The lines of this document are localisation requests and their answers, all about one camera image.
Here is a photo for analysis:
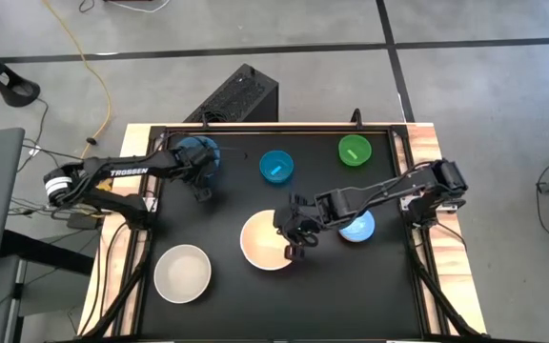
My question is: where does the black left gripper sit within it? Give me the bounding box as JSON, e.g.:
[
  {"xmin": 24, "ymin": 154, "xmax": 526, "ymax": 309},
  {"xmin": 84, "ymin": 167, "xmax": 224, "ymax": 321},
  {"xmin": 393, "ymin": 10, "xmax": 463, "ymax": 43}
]
[{"xmin": 173, "ymin": 141, "xmax": 218, "ymax": 203}]

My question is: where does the black floor cable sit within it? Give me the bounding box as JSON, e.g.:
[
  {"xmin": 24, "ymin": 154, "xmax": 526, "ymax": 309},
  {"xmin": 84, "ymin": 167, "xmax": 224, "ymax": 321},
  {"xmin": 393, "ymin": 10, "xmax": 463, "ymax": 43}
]
[{"xmin": 16, "ymin": 97, "xmax": 85, "ymax": 166}]

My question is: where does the green plastic bowl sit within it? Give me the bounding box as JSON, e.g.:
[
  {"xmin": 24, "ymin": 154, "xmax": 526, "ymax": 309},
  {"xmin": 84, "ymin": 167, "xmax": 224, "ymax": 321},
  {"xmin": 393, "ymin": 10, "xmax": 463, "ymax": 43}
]
[{"xmin": 337, "ymin": 133, "xmax": 373, "ymax": 168}]

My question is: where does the black table mat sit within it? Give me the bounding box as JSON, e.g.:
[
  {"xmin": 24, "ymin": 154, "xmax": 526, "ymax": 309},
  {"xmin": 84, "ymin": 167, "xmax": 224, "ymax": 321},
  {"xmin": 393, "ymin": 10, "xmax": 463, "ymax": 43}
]
[{"xmin": 138, "ymin": 126, "xmax": 423, "ymax": 340}]

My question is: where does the small cyan plastic bowl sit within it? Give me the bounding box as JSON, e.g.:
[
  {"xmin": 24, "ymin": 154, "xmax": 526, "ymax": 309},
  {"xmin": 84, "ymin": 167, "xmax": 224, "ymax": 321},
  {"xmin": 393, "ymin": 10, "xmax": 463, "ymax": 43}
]
[{"xmin": 258, "ymin": 150, "xmax": 295, "ymax": 185}]

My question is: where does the black computer tower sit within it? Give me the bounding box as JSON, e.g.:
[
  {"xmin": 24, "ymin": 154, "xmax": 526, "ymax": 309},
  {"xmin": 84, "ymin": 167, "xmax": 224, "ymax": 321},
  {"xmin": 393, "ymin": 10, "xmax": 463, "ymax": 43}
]
[{"xmin": 183, "ymin": 63, "xmax": 279, "ymax": 124}]

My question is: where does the black power adapter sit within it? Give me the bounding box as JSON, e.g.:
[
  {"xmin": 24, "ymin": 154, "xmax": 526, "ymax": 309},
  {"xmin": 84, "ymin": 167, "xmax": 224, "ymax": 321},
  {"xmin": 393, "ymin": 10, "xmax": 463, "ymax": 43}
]
[{"xmin": 67, "ymin": 212, "xmax": 102, "ymax": 231}]

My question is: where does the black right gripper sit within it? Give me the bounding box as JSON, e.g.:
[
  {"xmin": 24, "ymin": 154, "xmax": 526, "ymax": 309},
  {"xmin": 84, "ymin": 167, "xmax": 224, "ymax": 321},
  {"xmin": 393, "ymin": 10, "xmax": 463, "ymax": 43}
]
[{"xmin": 274, "ymin": 192, "xmax": 322, "ymax": 261}]

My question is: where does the ceramic bowl with blue interior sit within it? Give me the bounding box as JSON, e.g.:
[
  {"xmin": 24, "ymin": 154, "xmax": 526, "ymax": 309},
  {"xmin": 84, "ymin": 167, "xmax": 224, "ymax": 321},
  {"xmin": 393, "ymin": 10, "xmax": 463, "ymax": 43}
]
[{"xmin": 338, "ymin": 209, "xmax": 376, "ymax": 244}]

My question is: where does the white ceramic bowl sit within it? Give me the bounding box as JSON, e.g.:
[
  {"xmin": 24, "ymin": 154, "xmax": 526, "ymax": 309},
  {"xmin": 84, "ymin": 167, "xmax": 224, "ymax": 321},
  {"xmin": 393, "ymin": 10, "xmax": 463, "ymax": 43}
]
[{"xmin": 152, "ymin": 243, "xmax": 213, "ymax": 305}]

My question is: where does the black curved stand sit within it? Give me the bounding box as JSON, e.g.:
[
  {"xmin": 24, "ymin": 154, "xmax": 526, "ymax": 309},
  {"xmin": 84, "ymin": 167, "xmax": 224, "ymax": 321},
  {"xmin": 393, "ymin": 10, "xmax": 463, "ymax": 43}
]
[{"xmin": 0, "ymin": 32, "xmax": 41, "ymax": 109}]

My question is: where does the yellow cable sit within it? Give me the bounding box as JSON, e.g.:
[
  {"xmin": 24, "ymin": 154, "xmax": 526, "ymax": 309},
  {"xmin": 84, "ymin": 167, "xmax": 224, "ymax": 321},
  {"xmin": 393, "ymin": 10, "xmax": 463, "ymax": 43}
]
[{"xmin": 40, "ymin": 0, "xmax": 113, "ymax": 161}]

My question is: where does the ceramic bowl with tan interior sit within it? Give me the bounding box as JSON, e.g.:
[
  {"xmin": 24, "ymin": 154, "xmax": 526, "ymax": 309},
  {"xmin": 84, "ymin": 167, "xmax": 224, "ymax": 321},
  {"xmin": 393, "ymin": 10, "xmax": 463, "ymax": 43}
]
[{"xmin": 239, "ymin": 209, "xmax": 299, "ymax": 272}]

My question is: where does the black aluminium table frame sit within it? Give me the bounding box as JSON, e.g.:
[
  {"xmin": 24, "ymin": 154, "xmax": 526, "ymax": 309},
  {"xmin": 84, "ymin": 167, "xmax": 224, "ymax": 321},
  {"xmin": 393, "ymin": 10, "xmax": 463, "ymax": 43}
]
[{"xmin": 78, "ymin": 108, "xmax": 488, "ymax": 343}]

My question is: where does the white cable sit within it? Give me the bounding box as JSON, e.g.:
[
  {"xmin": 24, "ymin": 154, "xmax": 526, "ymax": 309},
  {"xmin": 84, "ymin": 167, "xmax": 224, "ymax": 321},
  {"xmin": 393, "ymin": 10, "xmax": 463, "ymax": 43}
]
[{"xmin": 105, "ymin": 0, "xmax": 173, "ymax": 14}]

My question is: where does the large blue plastic bowl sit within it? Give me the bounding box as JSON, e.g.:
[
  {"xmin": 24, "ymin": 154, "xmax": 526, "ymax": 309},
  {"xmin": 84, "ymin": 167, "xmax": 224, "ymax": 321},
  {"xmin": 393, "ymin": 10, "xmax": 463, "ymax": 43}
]
[{"xmin": 175, "ymin": 134, "xmax": 222, "ymax": 181}]

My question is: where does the black desk beam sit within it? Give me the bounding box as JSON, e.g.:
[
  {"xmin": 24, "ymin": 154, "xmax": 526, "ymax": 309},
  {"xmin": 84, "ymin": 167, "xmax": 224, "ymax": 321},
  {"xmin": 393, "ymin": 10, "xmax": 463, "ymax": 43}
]
[{"xmin": 0, "ymin": 229, "xmax": 95, "ymax": 276}]

